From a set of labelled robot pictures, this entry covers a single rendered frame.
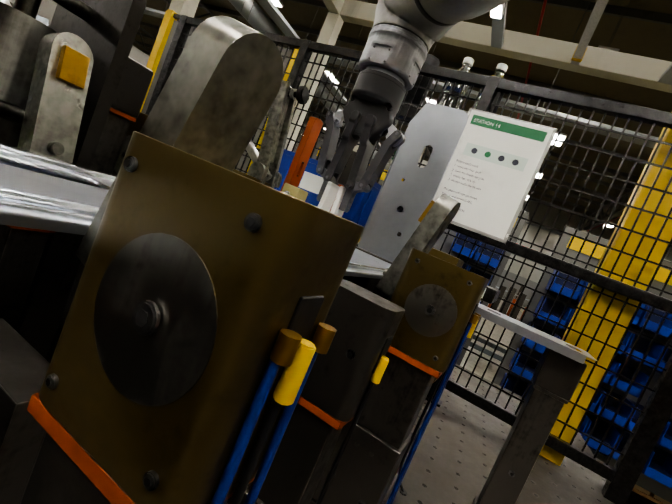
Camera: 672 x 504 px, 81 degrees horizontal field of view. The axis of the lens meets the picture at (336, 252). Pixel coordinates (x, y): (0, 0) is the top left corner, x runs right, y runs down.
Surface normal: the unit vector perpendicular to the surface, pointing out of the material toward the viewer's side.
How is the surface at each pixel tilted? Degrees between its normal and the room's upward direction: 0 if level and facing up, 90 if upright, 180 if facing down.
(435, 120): 90
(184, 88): 90
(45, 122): 78
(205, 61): 90
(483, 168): 90
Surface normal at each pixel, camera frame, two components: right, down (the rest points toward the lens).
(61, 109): 0.88, 0.18
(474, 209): -0.42, -0.09
